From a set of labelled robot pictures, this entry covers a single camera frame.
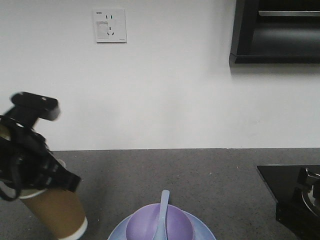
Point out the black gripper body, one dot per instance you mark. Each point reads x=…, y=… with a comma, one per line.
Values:
x=27, y=163

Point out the brown paper cup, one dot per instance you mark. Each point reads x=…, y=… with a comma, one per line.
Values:
x=61, y=211

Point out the light blue plastic spoon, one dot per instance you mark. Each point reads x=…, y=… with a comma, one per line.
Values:
x=161, y=230

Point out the light blue plate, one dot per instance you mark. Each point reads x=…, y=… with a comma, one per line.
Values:
x=202, y=232

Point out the black gas stove top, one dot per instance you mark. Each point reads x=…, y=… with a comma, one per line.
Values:
x=290, y=211

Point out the black range hood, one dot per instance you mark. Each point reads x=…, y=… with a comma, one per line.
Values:
x=276, y=32

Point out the black stove burner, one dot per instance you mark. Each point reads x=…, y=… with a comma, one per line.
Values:
x=310, y=190

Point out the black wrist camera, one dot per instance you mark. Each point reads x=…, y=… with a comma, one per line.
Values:
x=29, y=107

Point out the white wall power socket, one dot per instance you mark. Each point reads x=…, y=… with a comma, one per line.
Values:
x=109, y=25

